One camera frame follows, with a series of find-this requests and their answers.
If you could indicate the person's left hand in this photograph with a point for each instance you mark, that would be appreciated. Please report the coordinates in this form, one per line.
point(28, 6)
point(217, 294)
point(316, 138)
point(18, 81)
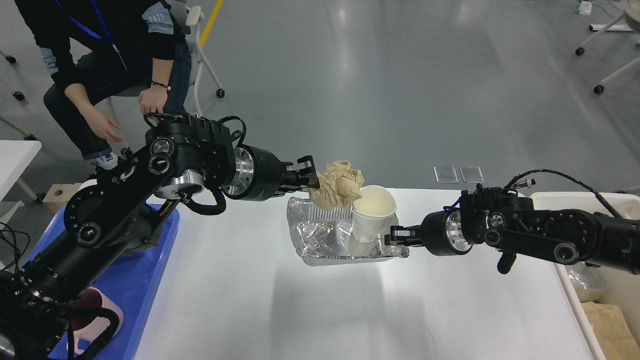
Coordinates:
point(153, 99)

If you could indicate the clear floor plate left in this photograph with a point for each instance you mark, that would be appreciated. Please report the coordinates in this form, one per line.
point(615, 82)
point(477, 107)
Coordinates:
point(446, 174)

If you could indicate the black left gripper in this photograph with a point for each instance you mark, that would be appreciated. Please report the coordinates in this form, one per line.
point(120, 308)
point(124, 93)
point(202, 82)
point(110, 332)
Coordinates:
point(260, 175)

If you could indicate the brown paper in bin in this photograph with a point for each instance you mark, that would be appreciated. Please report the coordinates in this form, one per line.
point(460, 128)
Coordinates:
point(611, 331)

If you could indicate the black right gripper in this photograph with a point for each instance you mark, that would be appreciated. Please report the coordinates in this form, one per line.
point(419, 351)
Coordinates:
point(440, 232)

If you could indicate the pink mug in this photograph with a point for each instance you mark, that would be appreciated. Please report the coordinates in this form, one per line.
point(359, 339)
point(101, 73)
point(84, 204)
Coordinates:
point(90, 328)

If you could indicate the brown paper ball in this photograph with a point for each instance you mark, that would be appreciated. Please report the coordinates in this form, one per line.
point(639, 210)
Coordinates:
point(339, 186)

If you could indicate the white paper cup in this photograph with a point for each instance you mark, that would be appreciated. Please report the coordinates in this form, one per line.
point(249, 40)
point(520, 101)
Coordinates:
point(372, 214)

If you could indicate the small white side table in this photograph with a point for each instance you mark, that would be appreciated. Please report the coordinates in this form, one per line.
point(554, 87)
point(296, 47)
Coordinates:
point(15, 156)

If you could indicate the white plastic bin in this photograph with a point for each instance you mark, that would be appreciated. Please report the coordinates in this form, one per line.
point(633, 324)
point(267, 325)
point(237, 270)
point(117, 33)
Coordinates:
point(625, 287)

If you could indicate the person's right hand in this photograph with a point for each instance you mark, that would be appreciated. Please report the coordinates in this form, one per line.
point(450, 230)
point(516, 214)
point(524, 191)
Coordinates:
point(102, 124)

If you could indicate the aluminium foil tray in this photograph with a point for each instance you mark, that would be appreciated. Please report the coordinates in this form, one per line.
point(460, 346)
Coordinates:
point(324, 237)

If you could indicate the clear floor plate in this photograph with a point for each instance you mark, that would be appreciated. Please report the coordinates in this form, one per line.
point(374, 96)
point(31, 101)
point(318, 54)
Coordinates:
point(446, 174)
point(472, 174)

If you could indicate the wooden block with hole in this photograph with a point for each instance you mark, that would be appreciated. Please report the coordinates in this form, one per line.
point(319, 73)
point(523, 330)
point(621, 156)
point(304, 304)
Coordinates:
point(60, 194)

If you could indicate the crumpled clear plastic in bin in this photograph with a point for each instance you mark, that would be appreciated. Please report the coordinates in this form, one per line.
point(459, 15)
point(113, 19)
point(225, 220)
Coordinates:
point(587, 282)

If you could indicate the blue plastic tray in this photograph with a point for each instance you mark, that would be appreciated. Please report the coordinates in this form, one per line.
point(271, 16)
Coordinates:
point(131, 282)

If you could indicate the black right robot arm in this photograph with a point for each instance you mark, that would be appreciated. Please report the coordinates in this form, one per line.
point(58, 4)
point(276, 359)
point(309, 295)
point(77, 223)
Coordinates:
point(500, 218)

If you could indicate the white rolling chair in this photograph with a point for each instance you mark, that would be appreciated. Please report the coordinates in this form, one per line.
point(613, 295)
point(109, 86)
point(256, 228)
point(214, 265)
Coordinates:
point(189, 19)

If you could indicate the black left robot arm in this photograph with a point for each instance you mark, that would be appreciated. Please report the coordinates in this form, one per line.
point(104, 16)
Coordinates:
point(187, 159)

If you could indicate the clear floor plate right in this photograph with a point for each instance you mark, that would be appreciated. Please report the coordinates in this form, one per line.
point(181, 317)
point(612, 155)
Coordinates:
point(472, 174)

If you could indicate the seated person in black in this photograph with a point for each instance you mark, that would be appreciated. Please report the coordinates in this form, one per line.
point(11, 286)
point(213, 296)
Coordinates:
point(93, 49)

